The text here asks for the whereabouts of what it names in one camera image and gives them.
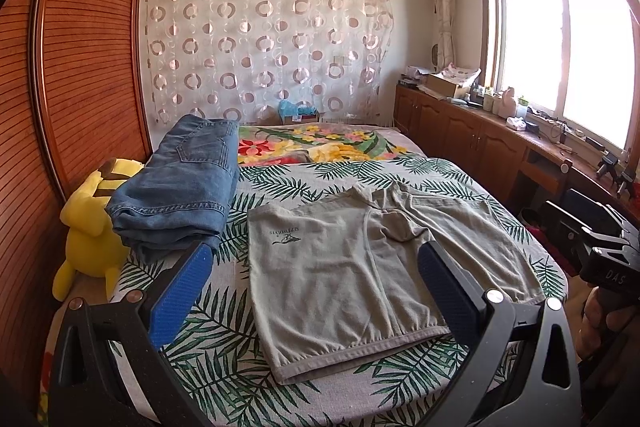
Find wooden louvered wardrobe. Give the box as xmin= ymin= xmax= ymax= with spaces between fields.
xmin=1 ymin=0 xmax=151 ymax=400

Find person's right hand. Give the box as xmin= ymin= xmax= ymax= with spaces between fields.
xmin=576 ymin=286 xmax=639 ymax=362

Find cardboard box on cabinet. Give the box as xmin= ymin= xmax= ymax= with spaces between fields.
xmin=425 ymin=64 xmax=482 ymax=98

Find folded blue jeans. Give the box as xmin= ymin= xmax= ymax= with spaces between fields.
xmin=105 ymin=115 xmax=239 ymax=263

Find circle pattern sheer curtain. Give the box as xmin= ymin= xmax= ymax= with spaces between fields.
xmin=141 ymin=0 xmax=394 ymax=131

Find palm leaf bed sheet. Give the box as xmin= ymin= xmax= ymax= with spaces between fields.
xmin=106 ymin=155 xmax=572 ymax=427

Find window with wooden frame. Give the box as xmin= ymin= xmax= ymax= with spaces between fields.
xmin=480 ymin=0 xmax=639 ymax=156

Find box with blue item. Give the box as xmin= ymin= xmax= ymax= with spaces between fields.
xmin=278 ymin=100 xmax=321 ymax=124

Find grey shorts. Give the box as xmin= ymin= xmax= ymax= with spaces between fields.
xmin=247 ymin=183 xmax=544 ymax=384

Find floral blanket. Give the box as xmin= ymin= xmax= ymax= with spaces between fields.
xmin=238 ymin=122 xmax=422 ymax=167

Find wooden sideboard cabinet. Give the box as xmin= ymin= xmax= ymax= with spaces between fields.
xmin=394 ymin=84 xmax=639 ymax=223

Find yellow plush toy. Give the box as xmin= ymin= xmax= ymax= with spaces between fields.
xmin=52 ymin=158 xmax=143 ymax=301

